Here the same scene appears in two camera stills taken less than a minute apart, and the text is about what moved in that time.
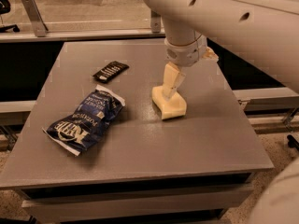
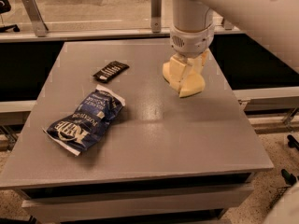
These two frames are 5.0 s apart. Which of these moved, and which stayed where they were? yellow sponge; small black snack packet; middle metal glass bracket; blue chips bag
Moved: yellow sponge
Stayed: blue chips bag; middle metal glass bracket; small black snack packet
